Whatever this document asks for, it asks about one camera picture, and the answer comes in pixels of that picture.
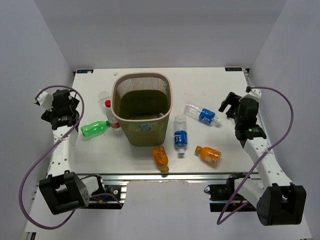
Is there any orange juice bottle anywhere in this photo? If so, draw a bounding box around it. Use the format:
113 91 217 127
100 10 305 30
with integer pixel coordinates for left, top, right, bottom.
152 146 169 173
195 146 222 166

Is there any clear bottle red cap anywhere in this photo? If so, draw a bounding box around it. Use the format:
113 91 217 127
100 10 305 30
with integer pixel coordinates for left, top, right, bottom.
104 99 121 132

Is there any aluminium table front rail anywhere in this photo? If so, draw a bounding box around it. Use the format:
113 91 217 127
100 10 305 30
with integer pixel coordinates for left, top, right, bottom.
74 171 263 186

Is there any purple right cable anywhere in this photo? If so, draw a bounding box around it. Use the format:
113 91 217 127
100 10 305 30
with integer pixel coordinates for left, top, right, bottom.
216 86 294 226

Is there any olive mesh waste bin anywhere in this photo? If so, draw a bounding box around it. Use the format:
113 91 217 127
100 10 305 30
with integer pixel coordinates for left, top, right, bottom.
111 72 173 147

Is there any blue label bottle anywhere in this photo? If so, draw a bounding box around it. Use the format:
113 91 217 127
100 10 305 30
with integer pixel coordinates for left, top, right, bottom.
183 101 221 127
173 115 188 158

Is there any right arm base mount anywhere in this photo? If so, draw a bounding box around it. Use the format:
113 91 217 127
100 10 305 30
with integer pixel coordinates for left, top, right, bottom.
203 173 262 213

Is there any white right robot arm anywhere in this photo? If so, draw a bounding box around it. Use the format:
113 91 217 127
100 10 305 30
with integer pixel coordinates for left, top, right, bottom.
218 88 307 226

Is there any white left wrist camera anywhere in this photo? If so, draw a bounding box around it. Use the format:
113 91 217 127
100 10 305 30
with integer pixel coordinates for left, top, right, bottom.
33 91 54 112

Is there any clear plastic bottle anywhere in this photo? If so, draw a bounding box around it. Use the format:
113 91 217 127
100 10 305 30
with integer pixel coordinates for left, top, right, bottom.
97 91 111 115

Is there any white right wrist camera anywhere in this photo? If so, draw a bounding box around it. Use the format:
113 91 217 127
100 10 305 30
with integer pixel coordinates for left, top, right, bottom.
244 86 262 102

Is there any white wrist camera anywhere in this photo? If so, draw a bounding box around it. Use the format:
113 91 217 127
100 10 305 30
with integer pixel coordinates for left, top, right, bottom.
244 86 262 102
33 91 54 112

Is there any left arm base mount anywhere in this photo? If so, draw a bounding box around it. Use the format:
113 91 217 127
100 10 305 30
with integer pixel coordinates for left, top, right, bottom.
85 175 127 210

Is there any green plastic bottle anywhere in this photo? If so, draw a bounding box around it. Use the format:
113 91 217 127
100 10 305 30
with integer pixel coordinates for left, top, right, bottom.
80 121 111 138

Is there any orange juice bottle front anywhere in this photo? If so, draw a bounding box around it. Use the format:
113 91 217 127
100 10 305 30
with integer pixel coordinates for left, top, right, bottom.
152 146 169 173

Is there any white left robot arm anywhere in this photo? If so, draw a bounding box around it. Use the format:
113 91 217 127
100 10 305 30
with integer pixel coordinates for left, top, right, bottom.
36 89 106 215

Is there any blue sticker right corner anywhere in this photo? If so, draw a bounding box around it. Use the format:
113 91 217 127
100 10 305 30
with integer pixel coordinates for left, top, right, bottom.
224 67 243 72

